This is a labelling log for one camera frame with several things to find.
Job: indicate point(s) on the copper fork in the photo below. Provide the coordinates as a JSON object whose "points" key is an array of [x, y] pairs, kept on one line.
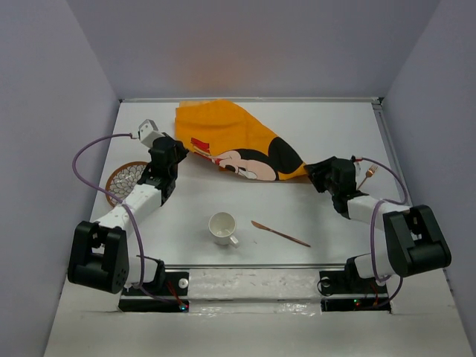
{"points": [[369, 173]]}

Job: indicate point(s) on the white ceramic mug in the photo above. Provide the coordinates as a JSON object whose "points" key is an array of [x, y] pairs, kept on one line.
{"points": [[222, 226]]}

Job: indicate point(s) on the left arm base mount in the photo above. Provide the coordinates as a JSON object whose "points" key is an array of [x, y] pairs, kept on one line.
{"points": [[170, 297]]}

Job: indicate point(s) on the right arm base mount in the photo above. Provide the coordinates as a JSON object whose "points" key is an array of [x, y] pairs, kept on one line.
{"points": [[339, 295]]}

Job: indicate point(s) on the yellow Mickey Mouse cloth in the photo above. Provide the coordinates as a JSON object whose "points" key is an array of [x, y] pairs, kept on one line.
{"points": [[228, 136]]}

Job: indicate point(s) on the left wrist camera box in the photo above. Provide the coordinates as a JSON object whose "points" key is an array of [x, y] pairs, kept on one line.
{"points": [[148, 132]]}

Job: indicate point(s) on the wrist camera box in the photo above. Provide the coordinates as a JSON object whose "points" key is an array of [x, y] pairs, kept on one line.
{"points": [[148, 132], [357, 164]]}

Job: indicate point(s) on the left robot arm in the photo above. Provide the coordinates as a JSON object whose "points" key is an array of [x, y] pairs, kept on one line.
{"points": [[99, 257]]}

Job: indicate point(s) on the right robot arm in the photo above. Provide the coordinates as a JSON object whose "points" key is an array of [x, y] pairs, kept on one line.
{"points": [[404, 240]]}

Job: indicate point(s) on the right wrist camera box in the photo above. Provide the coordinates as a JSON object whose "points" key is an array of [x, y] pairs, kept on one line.
{"points": [[357, 164]]}

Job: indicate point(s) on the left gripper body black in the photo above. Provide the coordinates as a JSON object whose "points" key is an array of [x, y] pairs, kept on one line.
{"points": [[179, 155]]}

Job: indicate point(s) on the copper knife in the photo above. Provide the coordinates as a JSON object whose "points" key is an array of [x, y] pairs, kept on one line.
{"points": [[285, 236]]}

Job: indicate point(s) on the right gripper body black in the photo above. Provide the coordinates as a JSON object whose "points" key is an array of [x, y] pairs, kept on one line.
{"points": [[322, 177]]}

